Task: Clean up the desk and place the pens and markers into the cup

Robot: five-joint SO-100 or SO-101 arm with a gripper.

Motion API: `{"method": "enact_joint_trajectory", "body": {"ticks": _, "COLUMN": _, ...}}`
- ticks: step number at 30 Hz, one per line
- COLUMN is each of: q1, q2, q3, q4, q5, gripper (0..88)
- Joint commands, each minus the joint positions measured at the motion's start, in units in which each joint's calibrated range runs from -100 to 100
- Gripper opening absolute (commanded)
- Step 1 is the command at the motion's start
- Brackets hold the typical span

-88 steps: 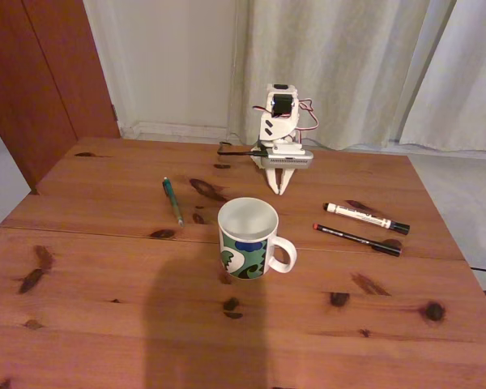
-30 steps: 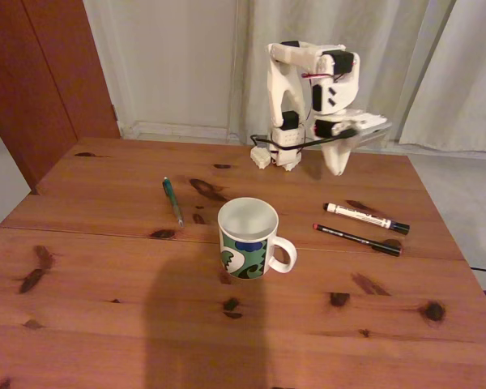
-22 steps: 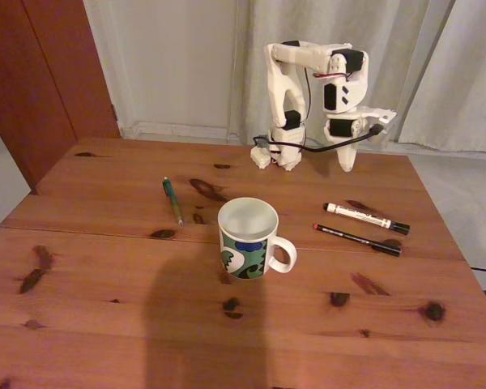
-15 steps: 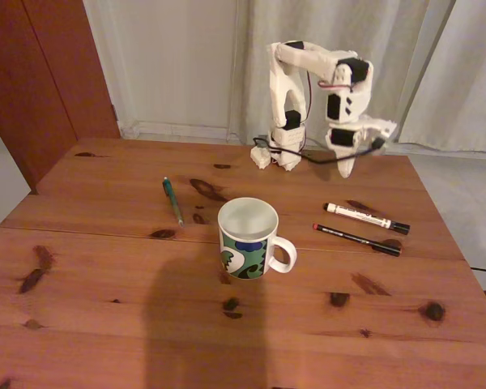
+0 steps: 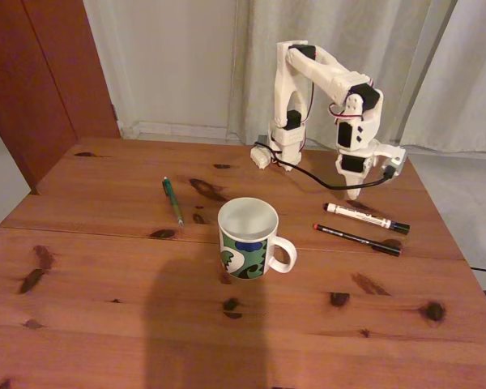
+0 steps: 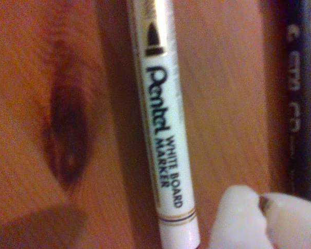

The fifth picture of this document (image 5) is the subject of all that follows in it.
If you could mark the white marker black cap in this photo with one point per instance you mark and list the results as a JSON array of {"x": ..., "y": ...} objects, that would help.
[{"x": 360, "y": 215}]

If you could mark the black pen red end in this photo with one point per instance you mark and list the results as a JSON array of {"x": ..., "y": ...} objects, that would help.
[{"x": 356, "y": 239}]

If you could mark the green pen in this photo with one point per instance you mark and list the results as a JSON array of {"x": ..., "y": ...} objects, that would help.
[{"x": 174, "y": 202}]

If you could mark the white table clamp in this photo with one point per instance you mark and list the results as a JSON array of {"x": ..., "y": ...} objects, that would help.
[{"x": 260, "y": 158}]

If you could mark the beige curtain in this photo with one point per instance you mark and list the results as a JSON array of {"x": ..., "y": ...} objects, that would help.
[
  {"x": 389, "y": 40},
  {"x": 461, "y": 81}
]

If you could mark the white mug green blue pattern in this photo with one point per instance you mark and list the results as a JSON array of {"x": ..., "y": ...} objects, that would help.
[{"x": 247, "y": 259}]

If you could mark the brown wooden door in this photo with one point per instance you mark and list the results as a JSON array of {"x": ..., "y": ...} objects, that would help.
[{"x": 32, "y": 81}]

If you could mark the silver camera box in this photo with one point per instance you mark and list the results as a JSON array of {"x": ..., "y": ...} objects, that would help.
[{"x": 397, "y": 164}]

